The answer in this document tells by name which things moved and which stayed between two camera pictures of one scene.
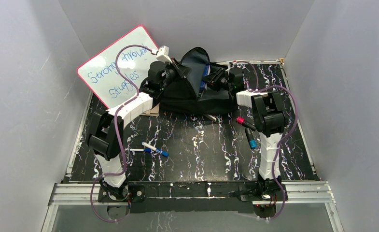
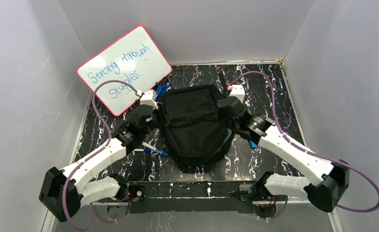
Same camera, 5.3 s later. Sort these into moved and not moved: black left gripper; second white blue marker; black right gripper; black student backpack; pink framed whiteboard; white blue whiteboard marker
Moved: black right gripper; black left gripper; black student backpack
Not moved: second white blue marker; pink framed whiteboard; white blue whiteboard marker
